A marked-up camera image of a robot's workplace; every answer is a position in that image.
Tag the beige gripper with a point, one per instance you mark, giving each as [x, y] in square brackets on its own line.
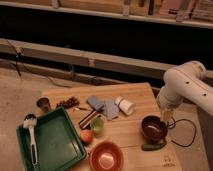
[166, 115]

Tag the blue towel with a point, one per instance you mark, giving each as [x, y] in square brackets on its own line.
[106, 107]

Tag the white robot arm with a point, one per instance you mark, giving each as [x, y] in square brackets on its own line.
[184, 81]

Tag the green plastic tray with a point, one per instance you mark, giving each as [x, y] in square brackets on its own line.
[58, 145]

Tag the dark red bowl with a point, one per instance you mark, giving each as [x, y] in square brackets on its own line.
[153, 128]

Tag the green cucumber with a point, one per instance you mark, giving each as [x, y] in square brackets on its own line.
[152, 147]

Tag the wooden cutting board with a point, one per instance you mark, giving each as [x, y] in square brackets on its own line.
[125, 130]

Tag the small green cup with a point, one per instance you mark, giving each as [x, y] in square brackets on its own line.
[97, 125]

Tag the orange plastic bowl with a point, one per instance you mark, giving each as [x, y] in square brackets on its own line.
[106, 156]

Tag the striped black red box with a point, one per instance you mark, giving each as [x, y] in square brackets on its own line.
[85, 122]

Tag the orange peach fruit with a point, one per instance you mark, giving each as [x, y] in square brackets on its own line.
[86, 136]

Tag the small thin utensil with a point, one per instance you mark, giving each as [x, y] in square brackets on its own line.
[80, 109]

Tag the dark red grape bunch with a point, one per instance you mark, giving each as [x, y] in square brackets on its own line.
[69, 103]

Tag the small metal cup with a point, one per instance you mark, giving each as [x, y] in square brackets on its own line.
[44, 104]

